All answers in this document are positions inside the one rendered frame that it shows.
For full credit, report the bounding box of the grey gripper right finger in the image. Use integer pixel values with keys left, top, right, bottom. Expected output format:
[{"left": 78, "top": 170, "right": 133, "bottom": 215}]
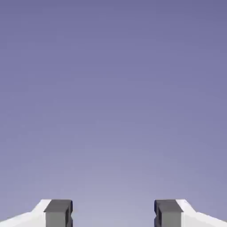
[{"left": 153, "top": 199, "right": 227, "bottom": 227}]

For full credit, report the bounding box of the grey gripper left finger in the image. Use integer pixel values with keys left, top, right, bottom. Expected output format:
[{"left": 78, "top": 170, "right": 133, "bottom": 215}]
[{"left": 0, "top": 199, "right": 74, "bottom": 227}]

